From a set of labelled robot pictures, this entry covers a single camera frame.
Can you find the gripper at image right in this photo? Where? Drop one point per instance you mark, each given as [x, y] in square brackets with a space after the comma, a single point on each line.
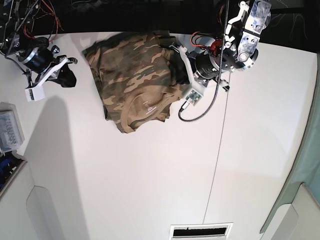
[193, 68]

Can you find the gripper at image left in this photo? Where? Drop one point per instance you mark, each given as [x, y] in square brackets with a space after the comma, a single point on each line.
[41, 60]

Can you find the camouflage t-shirt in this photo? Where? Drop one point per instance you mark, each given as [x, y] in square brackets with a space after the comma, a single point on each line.
[132, 76]

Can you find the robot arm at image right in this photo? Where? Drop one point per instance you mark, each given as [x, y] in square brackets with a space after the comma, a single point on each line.
[232, 45]

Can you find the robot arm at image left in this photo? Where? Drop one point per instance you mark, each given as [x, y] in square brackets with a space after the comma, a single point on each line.
[17, 19]

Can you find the clear plastic parts box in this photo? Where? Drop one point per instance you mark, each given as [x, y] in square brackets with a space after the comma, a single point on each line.
[11, 134]

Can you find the blue items in bin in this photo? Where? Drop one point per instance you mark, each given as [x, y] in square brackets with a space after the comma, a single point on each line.
[8, 164]

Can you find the white slotted vent tray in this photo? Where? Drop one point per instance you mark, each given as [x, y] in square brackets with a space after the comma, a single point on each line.
[213, 231]

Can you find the white wrist camera, image-left arm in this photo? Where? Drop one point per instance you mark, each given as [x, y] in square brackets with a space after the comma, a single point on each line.
[35, 93]

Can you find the white wrist camera, image-right arm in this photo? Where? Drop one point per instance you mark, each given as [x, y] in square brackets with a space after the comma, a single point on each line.
[193, 96]

